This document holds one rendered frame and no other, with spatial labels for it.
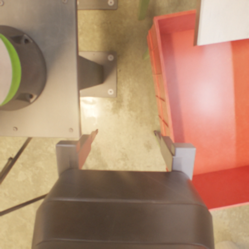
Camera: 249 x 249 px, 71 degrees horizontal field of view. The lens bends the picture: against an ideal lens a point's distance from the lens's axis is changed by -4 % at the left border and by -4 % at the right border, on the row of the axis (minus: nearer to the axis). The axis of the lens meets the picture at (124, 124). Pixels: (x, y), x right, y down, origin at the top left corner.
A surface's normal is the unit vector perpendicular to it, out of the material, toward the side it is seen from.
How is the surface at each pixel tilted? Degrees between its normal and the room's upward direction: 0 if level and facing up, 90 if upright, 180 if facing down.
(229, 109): 0
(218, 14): 30
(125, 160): 0
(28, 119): 0
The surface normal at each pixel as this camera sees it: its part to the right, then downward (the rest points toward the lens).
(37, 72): 0.90, 0.21
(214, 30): 0.07, 0.69
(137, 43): -0.01, 0.25
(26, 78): 0.95, 0.31
